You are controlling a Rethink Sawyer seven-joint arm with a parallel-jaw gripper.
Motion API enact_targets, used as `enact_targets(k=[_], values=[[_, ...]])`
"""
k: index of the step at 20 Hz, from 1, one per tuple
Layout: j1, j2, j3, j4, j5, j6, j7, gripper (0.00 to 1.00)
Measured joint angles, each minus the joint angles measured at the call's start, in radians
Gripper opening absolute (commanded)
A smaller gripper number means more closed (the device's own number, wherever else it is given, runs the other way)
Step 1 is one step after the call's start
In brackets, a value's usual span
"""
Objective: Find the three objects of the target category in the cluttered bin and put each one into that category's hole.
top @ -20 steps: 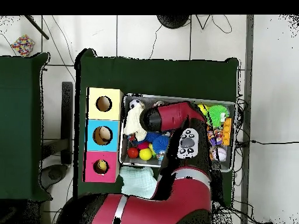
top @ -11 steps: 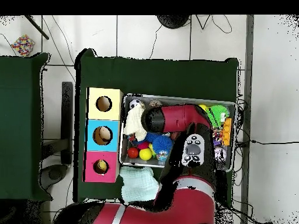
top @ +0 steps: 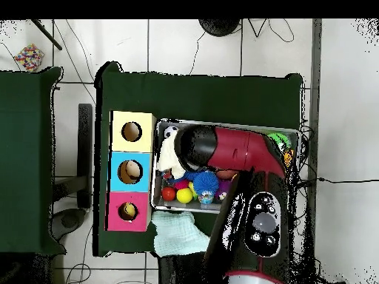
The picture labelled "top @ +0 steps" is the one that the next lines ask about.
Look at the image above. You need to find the black round stand base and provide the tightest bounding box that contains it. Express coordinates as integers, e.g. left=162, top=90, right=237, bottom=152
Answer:
left=198, top=18, right=241, bottom=36

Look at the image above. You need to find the yellow-green ball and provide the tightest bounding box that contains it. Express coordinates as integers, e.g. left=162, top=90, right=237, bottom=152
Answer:
left=177, top=188, right=195, bottom=205

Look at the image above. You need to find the dark green tablecloth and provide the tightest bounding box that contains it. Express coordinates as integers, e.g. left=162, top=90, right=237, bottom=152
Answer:
left=94, top=61, right=304, bottom=257
left=0, top=67, right=63, bottom=255

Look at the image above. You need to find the purple spiky ball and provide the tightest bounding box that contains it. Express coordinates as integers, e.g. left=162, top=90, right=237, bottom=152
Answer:
left=216, top=180, right=233, bottom=202

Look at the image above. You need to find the mint green cloth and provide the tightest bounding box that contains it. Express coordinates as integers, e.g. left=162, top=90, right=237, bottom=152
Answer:
left=152, top=211, right=211, bottom=257

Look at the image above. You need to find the black chair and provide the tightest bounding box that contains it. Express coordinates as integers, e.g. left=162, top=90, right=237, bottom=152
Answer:
left=52, top=103, right=95, bottom=237

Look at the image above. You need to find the cream waffle cloth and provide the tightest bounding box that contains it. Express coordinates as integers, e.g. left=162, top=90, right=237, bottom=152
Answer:
left=155, top=138, right=186, bottom=180

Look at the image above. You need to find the large blue spiky ball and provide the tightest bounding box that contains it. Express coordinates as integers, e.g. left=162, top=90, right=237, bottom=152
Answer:
left=180, top=170, right=202, bottom=182

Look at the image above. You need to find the wooden box with three holes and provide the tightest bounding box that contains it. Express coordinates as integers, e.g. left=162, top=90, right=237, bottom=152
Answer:
left=106, top=110, right=156, bottom=232

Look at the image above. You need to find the small soccer ball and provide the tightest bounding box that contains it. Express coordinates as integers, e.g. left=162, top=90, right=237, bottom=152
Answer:
left=162, top=125, right=178, bottom=140

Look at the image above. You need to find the multicoloured patterned object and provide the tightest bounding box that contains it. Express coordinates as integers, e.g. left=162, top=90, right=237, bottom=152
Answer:
left=13, top=43, right=45, bottom=72

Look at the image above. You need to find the red ball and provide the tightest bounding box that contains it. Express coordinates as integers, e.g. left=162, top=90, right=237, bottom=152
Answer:
left=161, top=187, right=178, bottom=202

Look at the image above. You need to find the green spiky ball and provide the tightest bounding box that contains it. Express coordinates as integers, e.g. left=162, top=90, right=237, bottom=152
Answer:
left=267, top=132, right=292, bottom=152

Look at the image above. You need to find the brown toy football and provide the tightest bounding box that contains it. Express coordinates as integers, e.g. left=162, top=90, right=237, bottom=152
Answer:
left=215, top=169, right=237, bottom=180

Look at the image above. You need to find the clear mesh bin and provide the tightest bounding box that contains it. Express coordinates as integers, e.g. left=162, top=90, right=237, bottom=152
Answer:
left=151, top=120, right=300, bottom=217

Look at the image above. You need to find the black rod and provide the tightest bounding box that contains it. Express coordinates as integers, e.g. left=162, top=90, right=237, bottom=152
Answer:
left=30, top=19, right=63, bottom=51

